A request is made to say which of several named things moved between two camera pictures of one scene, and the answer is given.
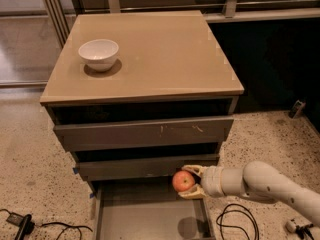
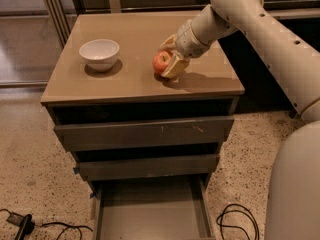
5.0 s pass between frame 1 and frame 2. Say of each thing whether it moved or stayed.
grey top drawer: stayed
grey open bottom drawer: stayed
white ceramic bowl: stayed
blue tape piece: stayed
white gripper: moved
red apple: moved
